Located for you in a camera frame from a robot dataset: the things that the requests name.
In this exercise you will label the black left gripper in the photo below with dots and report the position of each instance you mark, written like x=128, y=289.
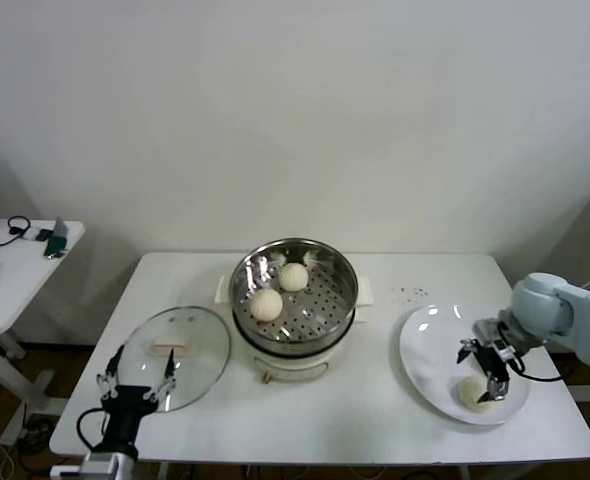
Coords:
x=125, y=410

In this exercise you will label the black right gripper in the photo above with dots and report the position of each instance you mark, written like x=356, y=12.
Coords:
x=495, y=365

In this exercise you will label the white steamed baozi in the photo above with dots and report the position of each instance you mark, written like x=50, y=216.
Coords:
x=470, y=392
x=266, y=305
x=293, y=276

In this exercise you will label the round glass pot lid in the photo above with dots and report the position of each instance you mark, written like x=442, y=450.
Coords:
x=200, y=350

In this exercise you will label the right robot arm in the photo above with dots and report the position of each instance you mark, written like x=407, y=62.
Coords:
x=540, y=300

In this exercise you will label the perforated steel steamer basket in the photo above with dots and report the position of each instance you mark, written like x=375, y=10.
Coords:
x=245, y=277

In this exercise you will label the white round plate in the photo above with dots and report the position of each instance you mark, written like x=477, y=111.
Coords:
x=425, y=350

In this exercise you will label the scattered dark crumbs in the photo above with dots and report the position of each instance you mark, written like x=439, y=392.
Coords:
x=405, y=292

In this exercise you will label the floor power strip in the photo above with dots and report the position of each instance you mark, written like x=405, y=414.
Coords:
x=35, y=425

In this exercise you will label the white electric cooking pot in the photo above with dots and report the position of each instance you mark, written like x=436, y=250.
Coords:
x=285, y=367

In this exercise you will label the white side table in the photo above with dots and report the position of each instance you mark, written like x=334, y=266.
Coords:
x=20, y=280

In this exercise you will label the small white adapter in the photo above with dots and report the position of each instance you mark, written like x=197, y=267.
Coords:
x=32, y=233

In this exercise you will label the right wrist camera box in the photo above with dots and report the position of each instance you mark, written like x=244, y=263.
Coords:
x=487, y=331

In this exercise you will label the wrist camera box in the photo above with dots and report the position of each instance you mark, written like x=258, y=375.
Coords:
x=487, y=331
x=97, y=462

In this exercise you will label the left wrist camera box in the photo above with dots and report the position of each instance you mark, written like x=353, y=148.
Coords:
x=97, y=462

